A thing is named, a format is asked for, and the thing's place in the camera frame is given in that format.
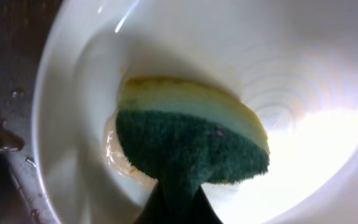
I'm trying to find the yellow green sponge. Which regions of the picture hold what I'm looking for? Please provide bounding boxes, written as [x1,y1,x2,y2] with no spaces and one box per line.
[116,78,270,218]

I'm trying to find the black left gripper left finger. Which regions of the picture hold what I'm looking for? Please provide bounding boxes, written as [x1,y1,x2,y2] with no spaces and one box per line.
[133,182,170,224]

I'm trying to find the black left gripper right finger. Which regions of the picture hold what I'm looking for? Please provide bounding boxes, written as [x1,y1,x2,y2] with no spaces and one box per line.
[191,187,223,224]

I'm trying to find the cream white plate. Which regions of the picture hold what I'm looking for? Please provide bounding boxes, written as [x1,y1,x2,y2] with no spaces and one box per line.
[32,0,358,223]

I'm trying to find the brown serving tray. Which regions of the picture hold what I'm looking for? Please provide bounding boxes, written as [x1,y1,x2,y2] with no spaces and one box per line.
[0,0,61,223]

